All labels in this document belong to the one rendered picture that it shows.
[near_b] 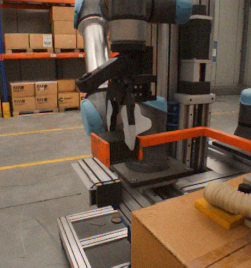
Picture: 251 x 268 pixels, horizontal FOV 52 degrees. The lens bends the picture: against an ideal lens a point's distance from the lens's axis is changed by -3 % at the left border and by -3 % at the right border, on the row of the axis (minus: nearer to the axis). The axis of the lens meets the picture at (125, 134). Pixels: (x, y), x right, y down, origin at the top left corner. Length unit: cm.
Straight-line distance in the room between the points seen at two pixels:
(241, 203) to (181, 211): 15
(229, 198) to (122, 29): 36
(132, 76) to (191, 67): 49
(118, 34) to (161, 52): 50
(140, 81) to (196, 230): 31
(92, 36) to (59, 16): 662
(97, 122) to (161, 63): 38
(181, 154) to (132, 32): 62
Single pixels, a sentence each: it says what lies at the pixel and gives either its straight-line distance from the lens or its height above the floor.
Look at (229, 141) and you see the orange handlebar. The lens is 65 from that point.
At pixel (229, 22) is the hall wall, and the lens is 1234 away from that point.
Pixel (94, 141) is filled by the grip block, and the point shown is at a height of 120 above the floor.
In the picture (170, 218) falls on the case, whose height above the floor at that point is 106.
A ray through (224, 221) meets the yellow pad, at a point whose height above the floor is 108.
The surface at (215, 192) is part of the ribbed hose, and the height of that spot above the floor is 114.
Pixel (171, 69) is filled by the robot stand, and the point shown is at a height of 134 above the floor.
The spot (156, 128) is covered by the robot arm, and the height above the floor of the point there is 117.
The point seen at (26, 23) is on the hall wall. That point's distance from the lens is 872.
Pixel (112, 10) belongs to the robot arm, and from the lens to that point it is 54.
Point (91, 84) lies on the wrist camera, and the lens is 49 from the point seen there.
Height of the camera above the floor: 137
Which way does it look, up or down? 15 degrees down
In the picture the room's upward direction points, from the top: straight up
